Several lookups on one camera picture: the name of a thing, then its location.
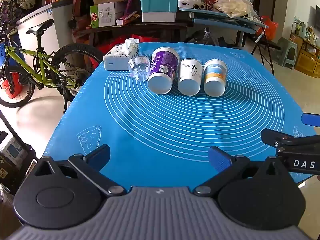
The grey plastic stool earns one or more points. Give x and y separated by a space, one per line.
287 51

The green bicycle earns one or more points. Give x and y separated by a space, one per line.
40 28

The wooden cabinet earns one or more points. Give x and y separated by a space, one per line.
308 62

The crumpled clear plastic bag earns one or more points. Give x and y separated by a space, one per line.
233 5

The green and white cardboard box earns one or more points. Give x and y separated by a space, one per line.
105 15

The red plastic bag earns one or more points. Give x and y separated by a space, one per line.
270 28

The blue silicone baking mat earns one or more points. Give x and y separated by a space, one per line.
175 120

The white foam box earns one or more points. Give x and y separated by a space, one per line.
158 16

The printed cardboard box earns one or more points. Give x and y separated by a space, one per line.
13 152

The purple paper cup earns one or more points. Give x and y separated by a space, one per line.
163 65

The dark wooden table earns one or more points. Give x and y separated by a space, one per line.
140 26

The white tissue pack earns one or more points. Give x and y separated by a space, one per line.
117 57

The white paper cup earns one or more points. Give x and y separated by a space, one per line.
190 76

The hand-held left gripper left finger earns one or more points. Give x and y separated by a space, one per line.
98 156

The blue and yellow paper cup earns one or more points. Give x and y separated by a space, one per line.
215 77

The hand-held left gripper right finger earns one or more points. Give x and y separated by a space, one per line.
220 158

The black television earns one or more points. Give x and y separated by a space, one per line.
317 17

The clear plastic cup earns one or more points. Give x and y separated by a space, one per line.
138 67

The white refrigerator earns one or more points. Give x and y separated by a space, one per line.
57 30

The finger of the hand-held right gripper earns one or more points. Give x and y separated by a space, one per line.
275 137
311 119

